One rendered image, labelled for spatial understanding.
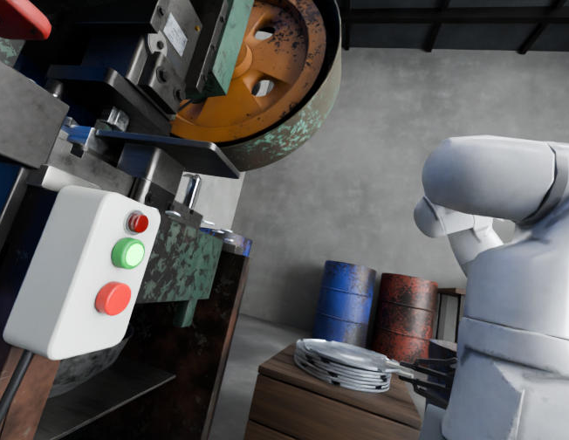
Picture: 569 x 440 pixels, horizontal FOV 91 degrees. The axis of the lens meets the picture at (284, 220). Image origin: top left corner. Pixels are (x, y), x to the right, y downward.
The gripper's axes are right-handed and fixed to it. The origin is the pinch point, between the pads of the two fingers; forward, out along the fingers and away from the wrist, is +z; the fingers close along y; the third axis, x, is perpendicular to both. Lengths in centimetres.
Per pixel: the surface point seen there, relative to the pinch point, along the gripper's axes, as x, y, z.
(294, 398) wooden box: 19.5, -10.2, 20.0
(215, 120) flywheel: 34, 70, 60
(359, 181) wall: -255, 178, 119
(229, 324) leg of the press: 35.9, 5.3, 31.4
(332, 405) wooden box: 16.6, -9.3, 11.2
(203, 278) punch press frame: 45, 15, 33
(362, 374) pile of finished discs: 9.0, -2.0, 6.9
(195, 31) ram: 60, 74, 40
